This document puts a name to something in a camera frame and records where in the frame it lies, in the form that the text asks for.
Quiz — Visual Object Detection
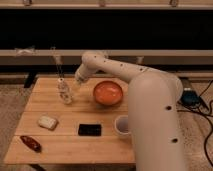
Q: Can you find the white wrapped block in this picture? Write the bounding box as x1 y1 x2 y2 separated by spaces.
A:
37 116 58 130

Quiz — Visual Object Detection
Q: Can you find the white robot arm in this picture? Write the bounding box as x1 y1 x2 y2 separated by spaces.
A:
75 51 188 171

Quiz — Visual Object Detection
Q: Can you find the clear plastic wrap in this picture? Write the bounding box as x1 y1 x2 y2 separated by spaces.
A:
15 46 35 56

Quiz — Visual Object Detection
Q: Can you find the white cup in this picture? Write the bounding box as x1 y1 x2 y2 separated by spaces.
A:
114 115 131 139

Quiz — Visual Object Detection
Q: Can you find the grey long bench rail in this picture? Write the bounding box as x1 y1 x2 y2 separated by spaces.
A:
0 50 213 65

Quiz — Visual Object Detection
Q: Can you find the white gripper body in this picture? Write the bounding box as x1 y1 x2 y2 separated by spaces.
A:
75 64 92 83

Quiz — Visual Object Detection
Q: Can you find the orange ceramic bowl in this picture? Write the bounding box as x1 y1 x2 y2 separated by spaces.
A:
93 80 123 106

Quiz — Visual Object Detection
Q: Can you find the black rectangular tray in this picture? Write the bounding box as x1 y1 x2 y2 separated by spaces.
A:
78 124 102 136

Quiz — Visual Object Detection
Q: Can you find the blue power adapter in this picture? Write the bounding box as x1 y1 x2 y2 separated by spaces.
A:
181 88 200 106

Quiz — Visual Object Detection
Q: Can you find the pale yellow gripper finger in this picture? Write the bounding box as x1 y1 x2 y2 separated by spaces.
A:
72 81 81 91

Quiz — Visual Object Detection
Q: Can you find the black cable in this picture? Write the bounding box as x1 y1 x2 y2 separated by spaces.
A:
177 79 213 168

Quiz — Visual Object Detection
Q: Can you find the wooden table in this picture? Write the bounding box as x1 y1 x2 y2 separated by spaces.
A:
4 78 134 165

